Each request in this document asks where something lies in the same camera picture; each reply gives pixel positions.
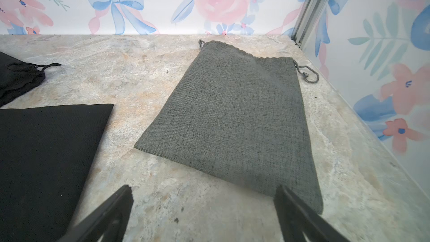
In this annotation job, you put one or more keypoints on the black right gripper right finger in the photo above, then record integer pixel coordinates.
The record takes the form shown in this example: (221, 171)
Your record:
(299, 222)

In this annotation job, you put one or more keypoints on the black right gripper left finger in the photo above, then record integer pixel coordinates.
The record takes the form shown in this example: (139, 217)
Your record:
(107, 223)

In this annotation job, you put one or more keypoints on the plain black drawstring pouch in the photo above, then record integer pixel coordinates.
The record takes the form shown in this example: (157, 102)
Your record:
(46, 155)

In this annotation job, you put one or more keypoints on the black pouch with gold logo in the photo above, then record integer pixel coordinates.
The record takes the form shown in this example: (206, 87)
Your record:
(18, 77)

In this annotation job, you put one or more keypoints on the grey fabric drawstring pouch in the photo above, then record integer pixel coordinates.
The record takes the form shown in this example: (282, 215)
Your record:
(239, 118)

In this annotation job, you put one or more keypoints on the aluminium corner post right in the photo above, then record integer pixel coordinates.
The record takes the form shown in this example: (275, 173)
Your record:
(310, 11)

